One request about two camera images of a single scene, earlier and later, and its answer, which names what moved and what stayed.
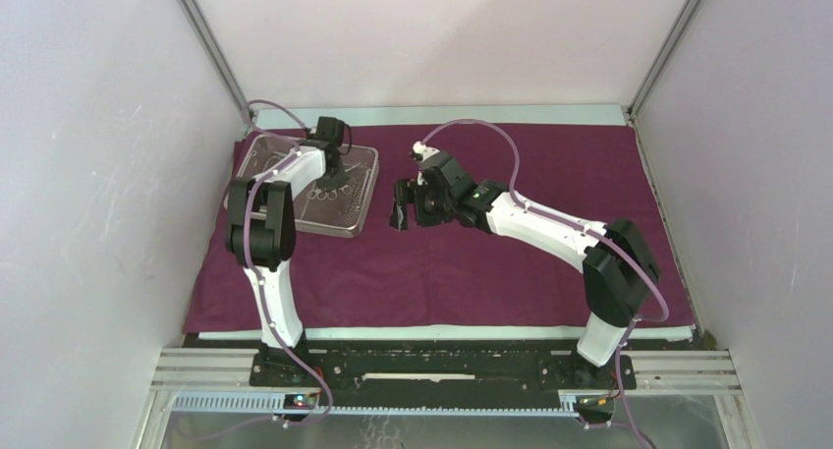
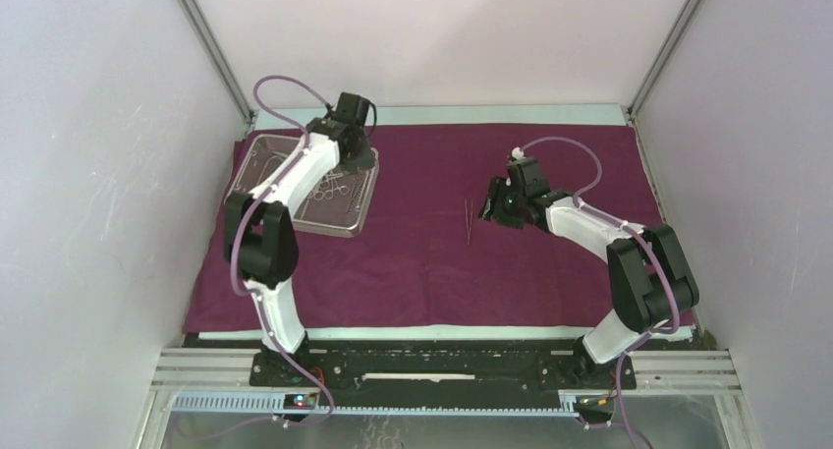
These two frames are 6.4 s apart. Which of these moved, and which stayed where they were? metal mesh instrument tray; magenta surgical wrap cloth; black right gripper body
Moved: black right gripper body
Stayed: metal mesh instrument tray; magenta surgical wrap cloth
